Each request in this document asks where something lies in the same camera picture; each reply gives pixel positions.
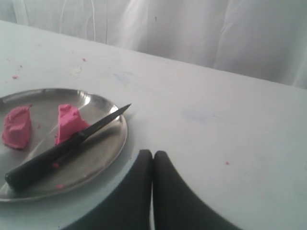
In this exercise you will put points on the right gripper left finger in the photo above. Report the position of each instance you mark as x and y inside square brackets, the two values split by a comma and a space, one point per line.
[128, 206]

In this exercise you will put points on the round stainless steel plate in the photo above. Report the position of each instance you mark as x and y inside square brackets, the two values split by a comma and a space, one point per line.
[77, 167]

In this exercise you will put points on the white backdrop curtain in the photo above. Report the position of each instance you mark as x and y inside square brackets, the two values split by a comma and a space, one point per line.
[265, 39]

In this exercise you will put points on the black knife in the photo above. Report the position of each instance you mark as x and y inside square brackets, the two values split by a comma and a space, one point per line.
[35, 169]

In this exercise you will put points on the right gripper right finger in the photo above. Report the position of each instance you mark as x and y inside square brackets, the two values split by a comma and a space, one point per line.
[176, 206]

